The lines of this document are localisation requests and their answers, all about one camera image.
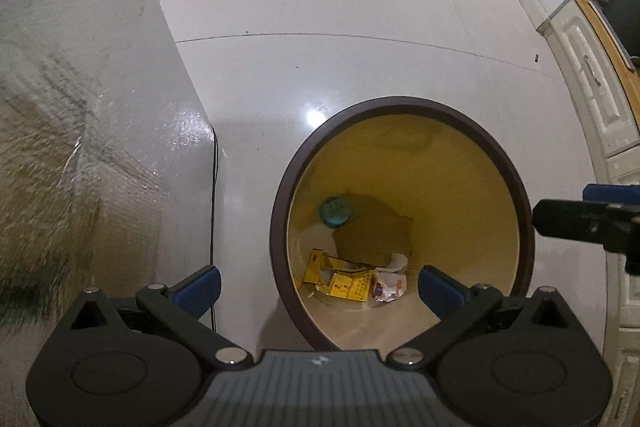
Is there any colourful wrapper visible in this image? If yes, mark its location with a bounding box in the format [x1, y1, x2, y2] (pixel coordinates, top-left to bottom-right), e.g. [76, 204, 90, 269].
[372, 253, 409, 304]

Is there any yellow carton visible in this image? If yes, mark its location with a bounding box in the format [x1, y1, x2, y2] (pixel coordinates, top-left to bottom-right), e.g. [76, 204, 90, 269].
[302, 248, 376, 304]

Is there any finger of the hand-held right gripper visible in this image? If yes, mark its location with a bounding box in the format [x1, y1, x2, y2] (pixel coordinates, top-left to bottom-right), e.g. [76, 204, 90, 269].
[583, 183, 640, 208]
[532, 199, 640, 278]

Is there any brown paper bag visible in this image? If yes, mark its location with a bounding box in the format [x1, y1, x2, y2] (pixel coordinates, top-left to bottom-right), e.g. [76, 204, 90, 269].
[332, 194, 415, 269]

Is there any white low cabinet wooden top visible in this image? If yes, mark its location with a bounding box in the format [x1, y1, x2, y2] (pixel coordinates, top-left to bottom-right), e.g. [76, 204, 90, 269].
[492, 0, 640, 427]

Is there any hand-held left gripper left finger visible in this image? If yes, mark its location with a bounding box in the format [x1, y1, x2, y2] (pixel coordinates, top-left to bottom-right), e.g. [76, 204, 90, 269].
[64, 265, 252, 370]

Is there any silver foil-covered table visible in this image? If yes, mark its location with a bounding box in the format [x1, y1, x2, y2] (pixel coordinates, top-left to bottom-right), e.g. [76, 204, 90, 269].
[0, 0, 217, 348]

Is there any yellow round waste bin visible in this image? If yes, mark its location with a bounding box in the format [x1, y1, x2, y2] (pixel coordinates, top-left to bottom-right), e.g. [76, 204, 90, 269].
[270, 96, 536, 353]

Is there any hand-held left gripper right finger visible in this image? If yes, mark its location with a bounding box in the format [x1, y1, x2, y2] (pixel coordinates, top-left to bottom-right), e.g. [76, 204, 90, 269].
[390, 265, 577, 370]

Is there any teal round lid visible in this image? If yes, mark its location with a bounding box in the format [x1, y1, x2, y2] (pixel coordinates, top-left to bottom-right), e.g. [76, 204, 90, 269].
[319, 195, 354, 228]

